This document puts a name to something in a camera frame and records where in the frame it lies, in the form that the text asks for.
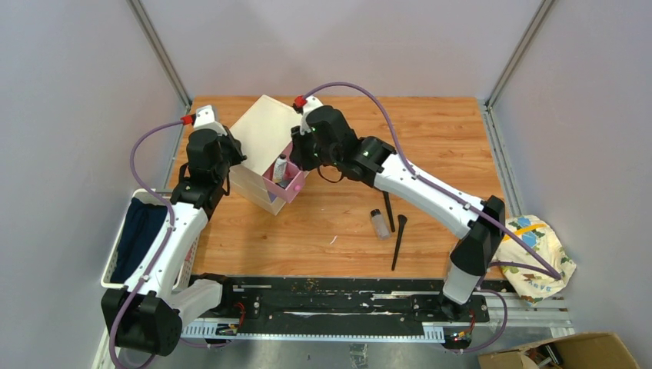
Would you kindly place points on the white cosmetic tube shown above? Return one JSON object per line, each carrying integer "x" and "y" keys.
{"x": 279, "y": 169}

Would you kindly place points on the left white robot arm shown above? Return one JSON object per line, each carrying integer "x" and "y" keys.
{"x": 145, "y": 314}

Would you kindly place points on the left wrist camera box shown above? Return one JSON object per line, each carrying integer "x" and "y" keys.
{"x": 206, "y": 118}

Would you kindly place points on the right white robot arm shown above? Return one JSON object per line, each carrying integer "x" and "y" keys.
{"x": 476, "y": 223}

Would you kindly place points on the printed cream cloth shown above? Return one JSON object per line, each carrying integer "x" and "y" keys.
{"x": 540, "y": 271}

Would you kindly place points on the white mini drawer cabinet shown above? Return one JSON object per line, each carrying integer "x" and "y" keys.
{"x": 264, "y": 131}

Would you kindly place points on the thin black makeup brush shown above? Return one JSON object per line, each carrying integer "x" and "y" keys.
{"x": 402, "y": 221}

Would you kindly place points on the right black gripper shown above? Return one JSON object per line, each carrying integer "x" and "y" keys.
{"x": 297, "y": 154}

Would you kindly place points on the white perforated basket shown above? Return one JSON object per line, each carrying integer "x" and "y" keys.
{"x": 114, "y": 265}

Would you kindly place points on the small clear bottle black cap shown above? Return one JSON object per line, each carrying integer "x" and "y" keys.
{"x": 379, "y": 224}

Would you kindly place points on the cardboard box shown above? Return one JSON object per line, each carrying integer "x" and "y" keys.
{"x": 584, "y": 350}

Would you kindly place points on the dark blue cloth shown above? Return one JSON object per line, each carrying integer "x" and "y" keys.
{"x": 142, "y": 224}

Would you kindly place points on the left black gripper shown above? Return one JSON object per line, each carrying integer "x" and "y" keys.
{"x": 234, "y": 145}

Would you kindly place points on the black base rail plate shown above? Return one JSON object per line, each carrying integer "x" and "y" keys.
{"x": 340, "y": 309}

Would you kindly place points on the pink drawer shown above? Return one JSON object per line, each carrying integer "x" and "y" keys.
{"x": 293, "y": 183}

